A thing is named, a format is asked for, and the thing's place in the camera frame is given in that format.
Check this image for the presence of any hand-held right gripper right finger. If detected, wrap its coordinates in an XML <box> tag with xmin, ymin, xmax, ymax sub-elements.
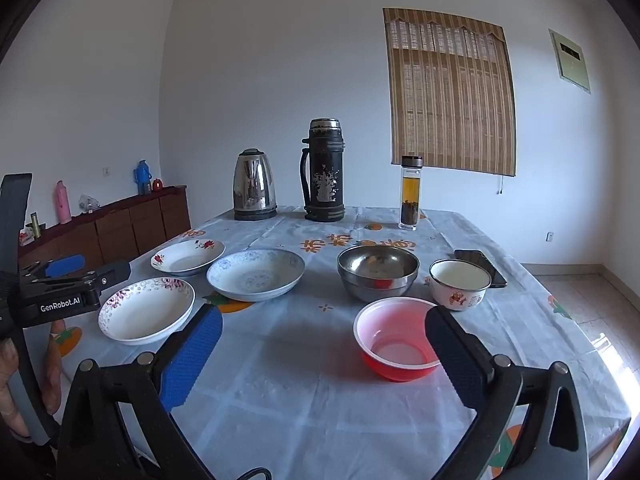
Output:
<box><xmin>425</xmin><ymin>305</ymin><xmax>591</xmax><ymax>480</ymax></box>

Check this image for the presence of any blue patterned plate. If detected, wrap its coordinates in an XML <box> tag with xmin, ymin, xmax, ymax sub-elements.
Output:
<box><xmin>206</xmin><ymin>248</ymin><xmax>306</xmax><ymax>303</ymax></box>

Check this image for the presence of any brown wooden cabinet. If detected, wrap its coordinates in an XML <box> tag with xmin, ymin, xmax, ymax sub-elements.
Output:
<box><xmin>17</xmin><ymin>185</ymin><xmax>192</xmax><ymax>281</ymax></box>

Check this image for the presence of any red plastic bowl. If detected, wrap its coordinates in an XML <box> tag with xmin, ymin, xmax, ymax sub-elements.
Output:
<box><xmin>353</xmin><ymin>297</ymin><xmax>443</xmax><ymax>383</ymax></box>

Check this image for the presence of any white plate with red flowers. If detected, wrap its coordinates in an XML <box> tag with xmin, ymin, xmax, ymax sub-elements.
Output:
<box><xmin>151</xmin><ymin>239</ymin><xmax>226</xmax><ymax>277</ymax></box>

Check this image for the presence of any worn black thermos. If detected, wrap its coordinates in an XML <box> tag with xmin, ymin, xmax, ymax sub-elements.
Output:
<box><xmin>300</xmin><ymin>118</ymin><xmax>346</xmax><ymax>223</ymax></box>

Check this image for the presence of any glass tea bottle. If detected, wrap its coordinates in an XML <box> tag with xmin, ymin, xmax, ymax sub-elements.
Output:
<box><xmin>398</xmin><ymin>155</ymin><xmax>424</xmax><ymax>231</ymax></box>

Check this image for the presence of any white enamel bowl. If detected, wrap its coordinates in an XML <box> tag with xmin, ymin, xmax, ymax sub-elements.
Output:
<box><xmin>429</xmin><ymin>259</ymin><xmax>493</xmax><ymax>312</ymax></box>

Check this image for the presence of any blue thermos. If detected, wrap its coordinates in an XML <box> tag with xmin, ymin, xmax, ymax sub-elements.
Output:
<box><xmin>133</xmin><ymin>160</ymin><xmax>153</xmax><ymax>196</ymax></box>

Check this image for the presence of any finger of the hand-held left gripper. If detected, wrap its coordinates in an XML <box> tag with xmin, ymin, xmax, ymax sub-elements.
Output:
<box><xmin>75</xmin><ymin>259</ymin><xmax>132</xmax><ymax>293</ymax></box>
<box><xmin>20</xmin><ymin>254</ymin><xmax>86</xmax><ymax>281</ymax></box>

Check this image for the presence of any wall panel box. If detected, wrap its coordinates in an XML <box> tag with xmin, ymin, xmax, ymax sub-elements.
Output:
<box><xmin>548</xmin><ymin>28</ymin><xmax>591</xmax><ymax>95</ymax></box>

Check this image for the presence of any person's left hand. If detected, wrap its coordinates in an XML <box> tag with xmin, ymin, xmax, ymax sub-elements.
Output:
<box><xmin>0</xmin><ymin>320</ymin><xmax>66</xmax><ymax>438</ymax></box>

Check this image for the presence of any white plate with pink rim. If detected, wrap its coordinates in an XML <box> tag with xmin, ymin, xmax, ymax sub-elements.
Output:
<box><xmin>98</xmin><ymin>277</ymin><xmax>196</xmax><ymax>346</ymax></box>

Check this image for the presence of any stainless steel bowl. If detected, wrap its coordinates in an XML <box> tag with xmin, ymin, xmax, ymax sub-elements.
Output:
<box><xmin>337</xmin><ymin>245</ymin><xmax>420</xmax><ymax>304</ymax></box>

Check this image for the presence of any printed tablecloth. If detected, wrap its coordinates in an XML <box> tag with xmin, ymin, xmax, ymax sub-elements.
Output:
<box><xmin>50</xmin><ymin>205</ymin><xmax>632</xmax><ymax>480</ymax></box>

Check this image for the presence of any pink thermos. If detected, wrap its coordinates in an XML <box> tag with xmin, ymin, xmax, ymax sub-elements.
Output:
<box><xmin>55</xmin><ymin>180</ymin><xmax>72</xmax><ymax>225</ymax></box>

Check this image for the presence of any bamboo window blind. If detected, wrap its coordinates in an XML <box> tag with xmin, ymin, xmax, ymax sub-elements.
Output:
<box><xmin>383</xmin><ymin>8</ymin><xmax>517</xmax><ymax>178</ymax></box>

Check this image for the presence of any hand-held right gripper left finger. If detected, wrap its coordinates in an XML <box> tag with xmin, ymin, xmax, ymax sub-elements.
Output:
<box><xmin>59</xmin><ymin>304</ymin><xmax>223</xmax><ymax>480</ymax></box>

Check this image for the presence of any black smartphone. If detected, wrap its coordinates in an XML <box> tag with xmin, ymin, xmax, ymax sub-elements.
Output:
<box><xmin>454</xmin><ymin>249</ymin><xmax>508</xmax><ymax>289</ymax></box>

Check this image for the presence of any steel electric kettle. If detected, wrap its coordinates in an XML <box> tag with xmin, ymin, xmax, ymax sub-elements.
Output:
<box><xmin>232</xmin><ymin>148</ymin><xmax>279</xmax><ymax>222</ymax></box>

